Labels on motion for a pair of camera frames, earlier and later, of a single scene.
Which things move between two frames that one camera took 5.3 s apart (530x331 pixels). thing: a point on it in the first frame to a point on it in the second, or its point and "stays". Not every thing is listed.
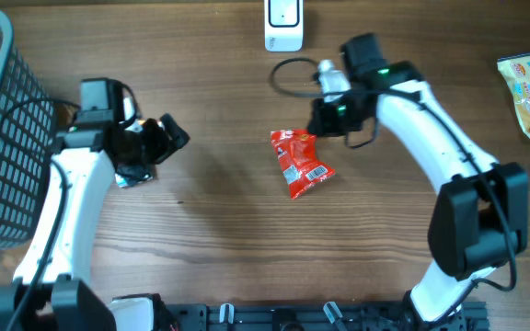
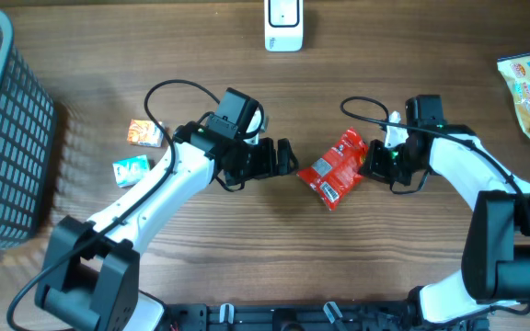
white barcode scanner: (283, 25) stays
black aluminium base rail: (317, 316) stays
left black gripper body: (149, 145) to (255, 160)
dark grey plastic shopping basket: (13, 138) stays
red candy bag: (296, 150) to (338, 171)
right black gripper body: (338, 118) to (392, 163)
